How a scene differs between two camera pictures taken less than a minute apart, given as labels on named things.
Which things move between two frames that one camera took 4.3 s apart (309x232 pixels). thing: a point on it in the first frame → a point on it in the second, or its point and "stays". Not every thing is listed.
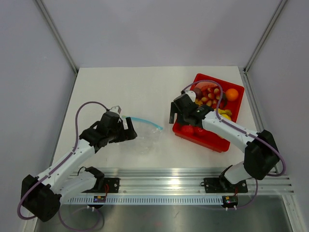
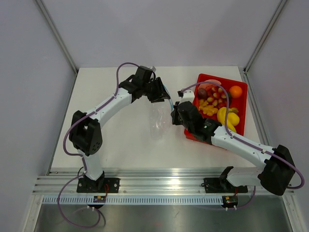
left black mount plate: [105, 185] stays
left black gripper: [126, 134] → [161, 94]
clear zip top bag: [148, 142] → [160, 119]
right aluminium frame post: [282, 4] stays
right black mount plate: [222, 185] stays
